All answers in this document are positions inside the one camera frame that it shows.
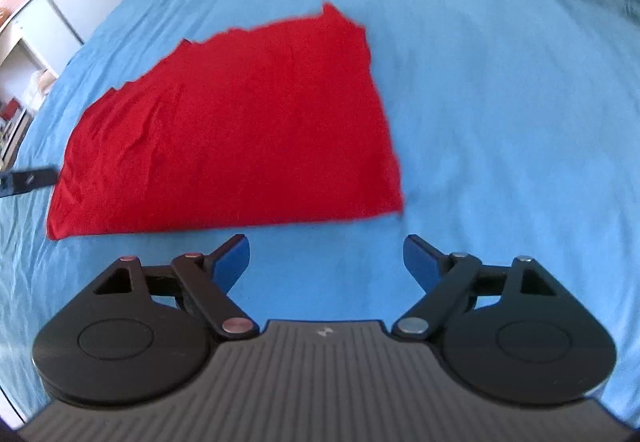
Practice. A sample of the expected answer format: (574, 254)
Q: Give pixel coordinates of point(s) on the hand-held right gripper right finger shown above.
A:
(421, 264)

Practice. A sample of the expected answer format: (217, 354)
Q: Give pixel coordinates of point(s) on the red box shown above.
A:
(10, 109)

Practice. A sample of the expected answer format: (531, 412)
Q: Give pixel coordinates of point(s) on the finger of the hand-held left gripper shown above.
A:
(30, 181)

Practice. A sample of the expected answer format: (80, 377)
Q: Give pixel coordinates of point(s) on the bed with blue sheet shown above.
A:
(490, 112)

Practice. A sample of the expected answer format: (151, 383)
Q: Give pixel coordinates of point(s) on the white shelf unit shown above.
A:
(22, 62)

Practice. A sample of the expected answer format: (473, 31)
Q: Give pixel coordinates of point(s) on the red knit sweater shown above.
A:
(240, 132)

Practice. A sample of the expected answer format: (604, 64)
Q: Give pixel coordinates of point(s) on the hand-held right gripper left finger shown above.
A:
(231, 264)

